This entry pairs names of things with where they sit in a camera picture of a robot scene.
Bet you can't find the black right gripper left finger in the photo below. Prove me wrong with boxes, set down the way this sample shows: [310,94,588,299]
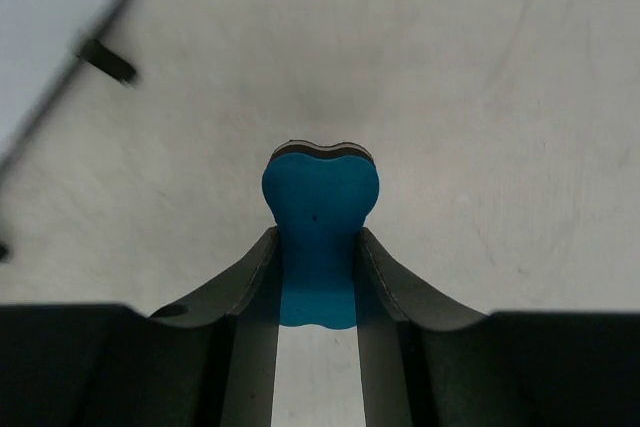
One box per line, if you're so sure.
[1,228,281,426]

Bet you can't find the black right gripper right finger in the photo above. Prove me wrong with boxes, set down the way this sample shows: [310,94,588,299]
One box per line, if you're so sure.
[353,230,639,426]

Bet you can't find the blue bone-shaped eraser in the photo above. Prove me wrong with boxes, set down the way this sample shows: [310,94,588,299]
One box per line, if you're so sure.
[261,140,380,330]

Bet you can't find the black whiteboard clip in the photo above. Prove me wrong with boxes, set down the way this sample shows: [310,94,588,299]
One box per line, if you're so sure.
[77,39,137,85]

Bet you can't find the white whiteboard black frame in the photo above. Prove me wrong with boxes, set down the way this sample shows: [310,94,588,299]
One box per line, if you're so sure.
[1,0,128,166]

